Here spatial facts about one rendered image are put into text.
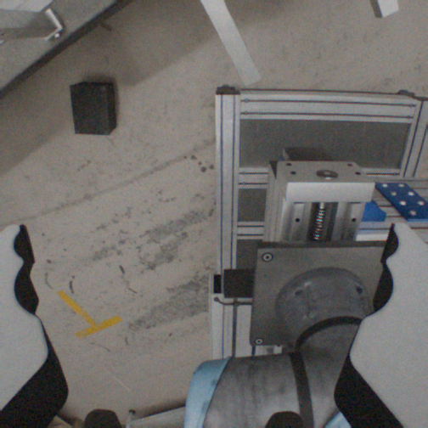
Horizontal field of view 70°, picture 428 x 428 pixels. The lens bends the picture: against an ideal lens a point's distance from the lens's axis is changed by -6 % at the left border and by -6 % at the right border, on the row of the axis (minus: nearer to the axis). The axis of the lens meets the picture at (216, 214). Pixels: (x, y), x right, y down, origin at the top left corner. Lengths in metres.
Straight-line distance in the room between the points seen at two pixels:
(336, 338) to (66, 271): 1.78
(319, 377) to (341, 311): 0.11
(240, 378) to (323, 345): 0.12
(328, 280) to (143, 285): 1.57
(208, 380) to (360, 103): 1.14
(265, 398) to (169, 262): 1.49
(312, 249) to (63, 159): 1.38
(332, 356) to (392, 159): 1.14
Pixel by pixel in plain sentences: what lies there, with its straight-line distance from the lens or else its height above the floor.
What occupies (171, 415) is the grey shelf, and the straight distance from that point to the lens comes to 2.87.
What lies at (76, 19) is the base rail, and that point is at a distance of 0.78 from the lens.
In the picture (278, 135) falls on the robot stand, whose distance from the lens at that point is 1.28.
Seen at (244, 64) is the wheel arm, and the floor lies 0.86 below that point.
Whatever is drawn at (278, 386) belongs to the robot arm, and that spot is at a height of 1.22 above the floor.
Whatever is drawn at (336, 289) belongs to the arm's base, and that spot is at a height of 1.08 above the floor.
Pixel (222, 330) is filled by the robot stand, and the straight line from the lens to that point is 0.74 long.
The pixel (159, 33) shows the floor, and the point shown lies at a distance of 1.44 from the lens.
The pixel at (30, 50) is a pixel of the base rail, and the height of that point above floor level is 0.70.
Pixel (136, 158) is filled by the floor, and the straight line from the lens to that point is 1.56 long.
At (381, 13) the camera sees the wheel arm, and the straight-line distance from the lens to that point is 0.63.
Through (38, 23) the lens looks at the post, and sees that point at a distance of 0.71.
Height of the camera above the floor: 1.42
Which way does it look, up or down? 60 degrees down
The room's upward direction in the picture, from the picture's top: 180 degrees counter-clockwise
